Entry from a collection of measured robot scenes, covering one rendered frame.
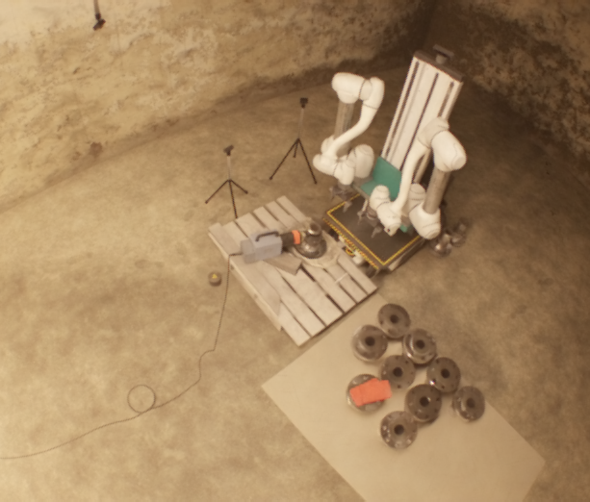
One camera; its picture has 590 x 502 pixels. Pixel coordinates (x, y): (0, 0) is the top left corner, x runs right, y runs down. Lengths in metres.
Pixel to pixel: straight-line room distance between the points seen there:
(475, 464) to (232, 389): 1.88
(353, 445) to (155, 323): 1.68
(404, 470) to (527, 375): 1.44
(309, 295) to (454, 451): 1.62
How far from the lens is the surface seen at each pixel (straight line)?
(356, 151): 2.60
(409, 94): 2.42
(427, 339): 2.69
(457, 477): 2.85
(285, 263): 2.73
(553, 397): 3.60
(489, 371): 3.20
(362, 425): 2.60
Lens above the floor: 2.47
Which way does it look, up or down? 53 degrees down
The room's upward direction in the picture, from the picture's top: 10 degrees clockwise
